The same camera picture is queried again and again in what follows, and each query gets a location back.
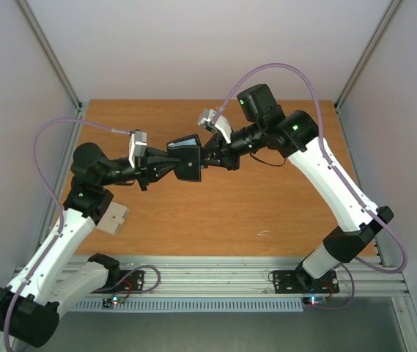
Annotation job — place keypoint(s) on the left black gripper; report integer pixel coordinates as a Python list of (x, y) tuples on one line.
[(149, 166)]

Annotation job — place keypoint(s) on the grey card holder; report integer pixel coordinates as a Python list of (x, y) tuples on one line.
[(113, 218)]

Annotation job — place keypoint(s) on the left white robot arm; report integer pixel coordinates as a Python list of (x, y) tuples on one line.
[(33, 302)]

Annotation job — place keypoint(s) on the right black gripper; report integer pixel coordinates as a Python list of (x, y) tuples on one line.
[(226, 154)]

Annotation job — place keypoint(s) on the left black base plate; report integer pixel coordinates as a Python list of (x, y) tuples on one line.
[(134, 281)]

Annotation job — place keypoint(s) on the aluminium frame rails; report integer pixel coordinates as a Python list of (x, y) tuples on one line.
[(205, 276)]

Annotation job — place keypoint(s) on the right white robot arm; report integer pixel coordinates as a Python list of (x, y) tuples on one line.
[(296, 138)]

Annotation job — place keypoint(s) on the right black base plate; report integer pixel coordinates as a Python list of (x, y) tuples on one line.
[(286, 282)]

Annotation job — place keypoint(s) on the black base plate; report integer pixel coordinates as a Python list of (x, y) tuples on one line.
[(286, 282), (134, 281)]

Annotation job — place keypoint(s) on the right circuit board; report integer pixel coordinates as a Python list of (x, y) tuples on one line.
[(315, 300)]

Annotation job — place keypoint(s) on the black leather card holder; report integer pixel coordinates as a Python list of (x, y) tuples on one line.
[(187, 150)]

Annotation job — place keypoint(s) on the left circuit board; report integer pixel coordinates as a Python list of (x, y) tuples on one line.
[(114, 301)]

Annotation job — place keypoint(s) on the grey slotted cable duct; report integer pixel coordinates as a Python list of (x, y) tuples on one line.
[(176, 305)]

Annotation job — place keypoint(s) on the aluminium corner post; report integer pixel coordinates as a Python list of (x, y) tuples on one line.
[(373, 42), (40, 36)]

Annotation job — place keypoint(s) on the circuit board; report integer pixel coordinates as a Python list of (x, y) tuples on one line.
[(114, 301), (315, 300)]

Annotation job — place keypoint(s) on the left aluminium corner post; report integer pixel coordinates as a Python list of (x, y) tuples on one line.
[(40, 36)]

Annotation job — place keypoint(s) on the right aluminium corner post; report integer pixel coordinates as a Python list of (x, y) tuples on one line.
[(373, 42)]

